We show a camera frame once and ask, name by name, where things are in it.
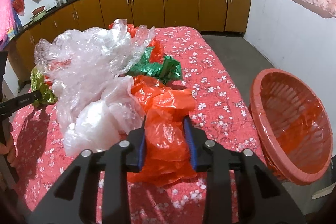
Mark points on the person left hand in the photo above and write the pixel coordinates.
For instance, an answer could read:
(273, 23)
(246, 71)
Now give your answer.
(9, 151)

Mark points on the pink window curtain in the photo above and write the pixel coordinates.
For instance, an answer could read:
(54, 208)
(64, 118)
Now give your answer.
(10, 22)

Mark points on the olive green paw-print bag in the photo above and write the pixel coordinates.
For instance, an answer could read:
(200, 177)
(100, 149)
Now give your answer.
(42, 83)

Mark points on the dark green foil wrapper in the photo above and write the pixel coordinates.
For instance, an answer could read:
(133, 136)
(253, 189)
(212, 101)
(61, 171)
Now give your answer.
(168, 70)

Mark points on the red plastic trash basket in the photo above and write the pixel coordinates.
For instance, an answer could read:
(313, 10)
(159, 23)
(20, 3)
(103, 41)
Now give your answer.
(293, 127)

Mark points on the red hanging plastic bag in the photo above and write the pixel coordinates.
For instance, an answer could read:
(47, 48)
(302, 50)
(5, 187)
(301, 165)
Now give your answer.
(19, 7)

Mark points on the clear bubble wrap sheet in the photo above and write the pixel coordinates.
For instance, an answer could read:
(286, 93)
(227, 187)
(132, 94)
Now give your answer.
(81, 64)

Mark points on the stacked bowls on counter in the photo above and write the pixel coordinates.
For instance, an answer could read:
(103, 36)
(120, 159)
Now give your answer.
(38, 13)

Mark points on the red floral tablecloth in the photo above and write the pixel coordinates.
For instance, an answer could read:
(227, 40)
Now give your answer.
(213, 103)

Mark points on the brown lower kitchen cabinets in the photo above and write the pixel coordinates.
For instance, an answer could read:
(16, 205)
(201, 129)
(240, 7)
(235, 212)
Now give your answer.
(202, 15)

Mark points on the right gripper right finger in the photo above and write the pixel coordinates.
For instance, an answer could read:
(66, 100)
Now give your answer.
(201, 148)

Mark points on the white translucent plastic bag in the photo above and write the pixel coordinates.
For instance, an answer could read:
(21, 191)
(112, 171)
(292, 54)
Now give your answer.
(101, 123)

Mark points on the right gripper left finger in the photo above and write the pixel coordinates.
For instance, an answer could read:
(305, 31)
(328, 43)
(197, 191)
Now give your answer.
(136, 155)

